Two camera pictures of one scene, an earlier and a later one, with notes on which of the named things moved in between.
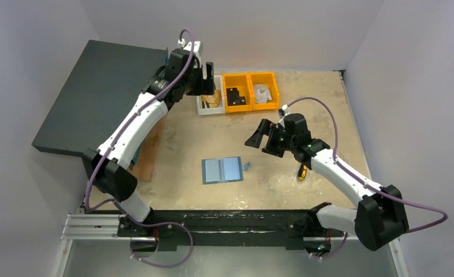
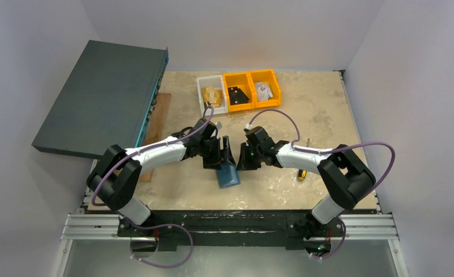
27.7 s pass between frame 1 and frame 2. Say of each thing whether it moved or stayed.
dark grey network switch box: stayed
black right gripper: moved
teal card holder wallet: moved
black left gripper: moved
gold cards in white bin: stayed
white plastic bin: stayed
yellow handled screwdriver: stayed
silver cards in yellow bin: stayed
